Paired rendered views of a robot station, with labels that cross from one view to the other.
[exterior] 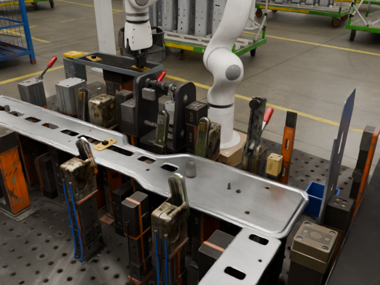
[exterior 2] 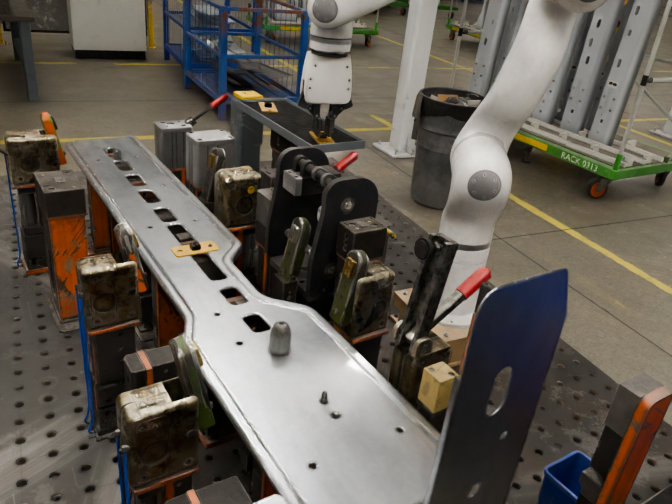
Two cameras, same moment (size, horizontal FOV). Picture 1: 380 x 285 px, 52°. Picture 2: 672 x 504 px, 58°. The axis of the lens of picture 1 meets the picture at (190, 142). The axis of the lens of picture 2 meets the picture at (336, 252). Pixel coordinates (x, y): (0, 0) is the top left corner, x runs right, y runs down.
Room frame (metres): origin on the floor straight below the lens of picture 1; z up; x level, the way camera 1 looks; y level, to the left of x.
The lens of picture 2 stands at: (0.30, -0.33, 1.55)
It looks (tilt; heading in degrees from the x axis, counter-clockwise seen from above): 27 degrees down; 22
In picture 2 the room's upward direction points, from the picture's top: 7 degrees clockwise
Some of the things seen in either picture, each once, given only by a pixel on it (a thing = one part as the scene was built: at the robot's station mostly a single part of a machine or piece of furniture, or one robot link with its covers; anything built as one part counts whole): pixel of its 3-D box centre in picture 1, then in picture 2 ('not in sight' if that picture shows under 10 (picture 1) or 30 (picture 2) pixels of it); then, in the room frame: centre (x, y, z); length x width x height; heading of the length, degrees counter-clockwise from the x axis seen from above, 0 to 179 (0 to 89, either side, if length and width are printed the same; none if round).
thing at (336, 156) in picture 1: (335, 164); (485, 440); (0.74, -0.32, 1.17); 0.12 x 0.01 x 0.34; 147
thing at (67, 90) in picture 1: (77, 128); (210, 215); (1.46, 0.47, 0.90); 0.13 x 0.10 x 0.41; 147
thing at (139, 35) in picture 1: (138, 33); (327, 75); (1.47, 0.19, 1.29); 0.10 x 0.07 x 0.11; 132
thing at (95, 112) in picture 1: (106, 142); (234, 250); (1.36, 0.33, 0.89); 0.13 x 0.11 x 0.38; 147
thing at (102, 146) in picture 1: (104, 143); (195, 246); (1.15, 0.28, 1.01); 0.08 x 0.04 x 0.01; 148
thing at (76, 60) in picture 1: (117, 63); (296, 122); (1.55, 0.30, 1.16); 0.37 x 0.14 x 0.02; 57
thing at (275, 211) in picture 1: (99, 145); (187, 247); (1.15, 0.30, 1.00); 1.38 x 0.22 x 0.02; 57
